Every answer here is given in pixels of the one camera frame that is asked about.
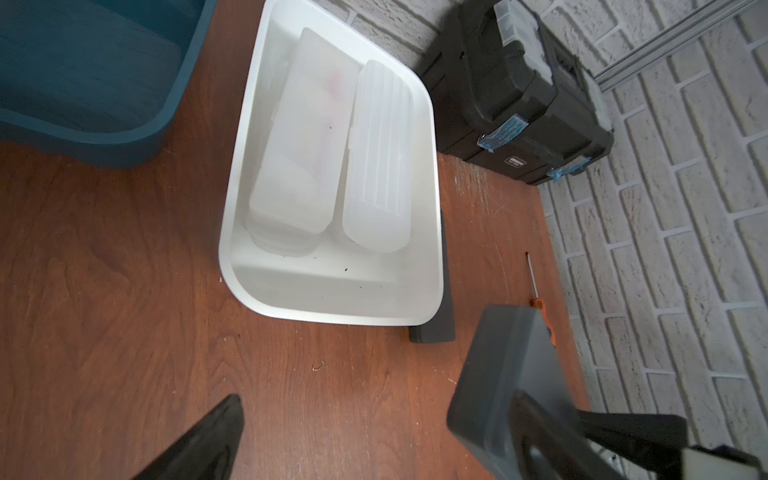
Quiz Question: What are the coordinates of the black pencil case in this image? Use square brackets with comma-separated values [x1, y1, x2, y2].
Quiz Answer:
[447, 305, 581, 479]

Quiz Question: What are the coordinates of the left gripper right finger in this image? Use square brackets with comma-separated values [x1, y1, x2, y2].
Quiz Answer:
[508, 390, 622, 479]

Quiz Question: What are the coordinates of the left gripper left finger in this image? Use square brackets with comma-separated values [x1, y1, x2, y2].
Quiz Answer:
[134, 394, 245, 479]

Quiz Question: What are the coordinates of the black plastic toolbox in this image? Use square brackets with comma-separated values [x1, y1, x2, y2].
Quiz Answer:
[416, 1, 614, 185]

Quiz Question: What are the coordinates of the white storage bin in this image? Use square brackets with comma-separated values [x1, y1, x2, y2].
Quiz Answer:
[219, 1, 444, 326]

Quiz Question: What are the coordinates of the ribbed translucent pencil case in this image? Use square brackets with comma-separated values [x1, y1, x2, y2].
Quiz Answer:
[342, 61, 413, 253]

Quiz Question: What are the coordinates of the teal storage bin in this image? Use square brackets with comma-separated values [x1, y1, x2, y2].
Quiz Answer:
[1, 0, 216, 168]

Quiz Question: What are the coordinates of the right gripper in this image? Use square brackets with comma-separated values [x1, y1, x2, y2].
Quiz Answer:
[578, 410, 767, 479]

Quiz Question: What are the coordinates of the orange handled screwdriver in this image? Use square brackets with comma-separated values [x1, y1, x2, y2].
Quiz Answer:
[526, 252, 557, 347]

